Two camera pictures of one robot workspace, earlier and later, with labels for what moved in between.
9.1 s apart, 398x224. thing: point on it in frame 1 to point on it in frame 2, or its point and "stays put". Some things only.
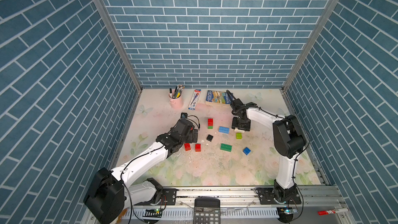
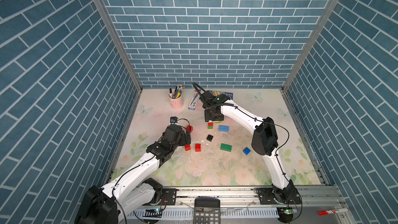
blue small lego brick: (246, 151) stays put
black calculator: (207, 210) stays put
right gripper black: (233, 119) to (207, 118)
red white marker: (325, 212) stays put
